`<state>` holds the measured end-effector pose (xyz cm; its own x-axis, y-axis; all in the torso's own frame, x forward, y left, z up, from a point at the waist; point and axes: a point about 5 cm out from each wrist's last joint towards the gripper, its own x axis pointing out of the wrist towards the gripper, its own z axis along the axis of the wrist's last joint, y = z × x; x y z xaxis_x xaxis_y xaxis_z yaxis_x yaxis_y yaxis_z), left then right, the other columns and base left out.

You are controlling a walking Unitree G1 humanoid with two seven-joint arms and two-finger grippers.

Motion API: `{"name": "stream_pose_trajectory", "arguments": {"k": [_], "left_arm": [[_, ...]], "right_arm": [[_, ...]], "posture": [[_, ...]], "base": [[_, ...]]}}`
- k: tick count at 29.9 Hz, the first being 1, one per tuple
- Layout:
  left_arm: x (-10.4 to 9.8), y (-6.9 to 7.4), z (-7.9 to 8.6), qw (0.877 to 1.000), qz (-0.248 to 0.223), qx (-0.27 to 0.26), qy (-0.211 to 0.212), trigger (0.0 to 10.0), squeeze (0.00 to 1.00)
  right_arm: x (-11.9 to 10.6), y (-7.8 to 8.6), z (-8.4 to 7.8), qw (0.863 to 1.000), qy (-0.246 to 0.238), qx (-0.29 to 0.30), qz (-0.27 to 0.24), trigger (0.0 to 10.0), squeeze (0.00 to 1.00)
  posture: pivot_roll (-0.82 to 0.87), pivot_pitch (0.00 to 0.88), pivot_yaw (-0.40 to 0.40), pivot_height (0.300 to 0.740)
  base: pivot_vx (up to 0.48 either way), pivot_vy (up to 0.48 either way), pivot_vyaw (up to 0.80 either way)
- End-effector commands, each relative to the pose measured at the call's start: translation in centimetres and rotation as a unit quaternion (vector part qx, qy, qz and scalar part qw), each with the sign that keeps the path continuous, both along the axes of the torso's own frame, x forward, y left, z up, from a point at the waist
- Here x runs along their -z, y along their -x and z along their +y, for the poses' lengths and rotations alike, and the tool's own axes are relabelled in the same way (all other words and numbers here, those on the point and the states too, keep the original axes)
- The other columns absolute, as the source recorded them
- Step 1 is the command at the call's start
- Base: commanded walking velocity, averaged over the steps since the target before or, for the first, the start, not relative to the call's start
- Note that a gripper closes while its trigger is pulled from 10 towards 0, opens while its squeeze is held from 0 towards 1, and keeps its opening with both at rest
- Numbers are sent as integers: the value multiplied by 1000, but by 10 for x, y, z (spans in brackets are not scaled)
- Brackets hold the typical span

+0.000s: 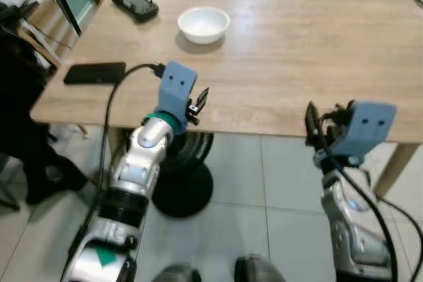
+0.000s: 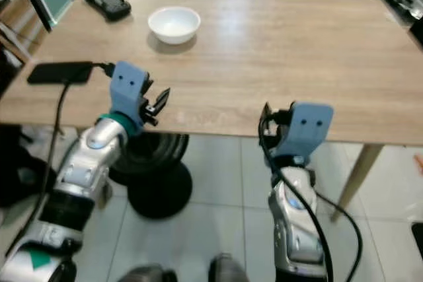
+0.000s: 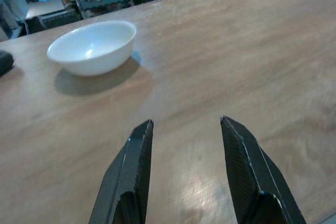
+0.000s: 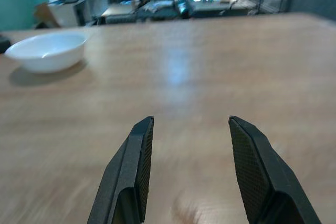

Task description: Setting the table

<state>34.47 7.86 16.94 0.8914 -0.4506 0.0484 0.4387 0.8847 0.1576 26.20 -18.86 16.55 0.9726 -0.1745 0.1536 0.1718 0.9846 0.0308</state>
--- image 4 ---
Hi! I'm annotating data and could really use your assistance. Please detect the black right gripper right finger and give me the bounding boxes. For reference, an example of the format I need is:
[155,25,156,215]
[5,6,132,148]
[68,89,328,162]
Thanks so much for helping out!
[228,115,323,224]

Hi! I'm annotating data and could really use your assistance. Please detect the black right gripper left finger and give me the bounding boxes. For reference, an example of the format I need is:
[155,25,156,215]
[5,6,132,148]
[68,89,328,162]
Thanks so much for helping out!
[87,115,155,224]

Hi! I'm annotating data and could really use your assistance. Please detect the white round bowl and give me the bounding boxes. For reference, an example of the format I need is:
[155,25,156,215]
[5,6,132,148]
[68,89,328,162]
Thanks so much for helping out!
[4,31,88,74]

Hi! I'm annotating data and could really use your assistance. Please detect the low dark table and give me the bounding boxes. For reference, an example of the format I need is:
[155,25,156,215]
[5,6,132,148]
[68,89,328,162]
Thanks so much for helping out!
[101,2,137,24]

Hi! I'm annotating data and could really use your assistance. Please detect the white shelf unit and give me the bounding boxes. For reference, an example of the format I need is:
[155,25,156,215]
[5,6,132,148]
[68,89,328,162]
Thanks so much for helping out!
[48,0,108,27]

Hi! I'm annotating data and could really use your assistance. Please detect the small black box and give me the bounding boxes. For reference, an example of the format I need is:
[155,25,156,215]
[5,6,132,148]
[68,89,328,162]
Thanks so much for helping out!
[0,34,12,54]

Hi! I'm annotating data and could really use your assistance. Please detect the brown cardboard box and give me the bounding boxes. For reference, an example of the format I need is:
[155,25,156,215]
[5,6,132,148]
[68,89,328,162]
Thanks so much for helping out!
[33,1,62,29]

